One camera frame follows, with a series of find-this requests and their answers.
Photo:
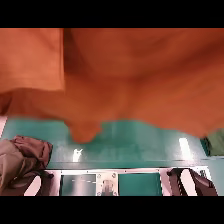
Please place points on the orange T-shirt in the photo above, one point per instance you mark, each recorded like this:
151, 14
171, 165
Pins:
133, 73

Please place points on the maroon garment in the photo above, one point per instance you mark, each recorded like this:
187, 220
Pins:
35, 150

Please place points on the silver frame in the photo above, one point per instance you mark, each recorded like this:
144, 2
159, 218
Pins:
106, 183

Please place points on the olive grey garment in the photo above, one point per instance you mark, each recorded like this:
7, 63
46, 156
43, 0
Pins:
10, 161

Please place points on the green garment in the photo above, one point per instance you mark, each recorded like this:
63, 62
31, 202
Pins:
216, 142

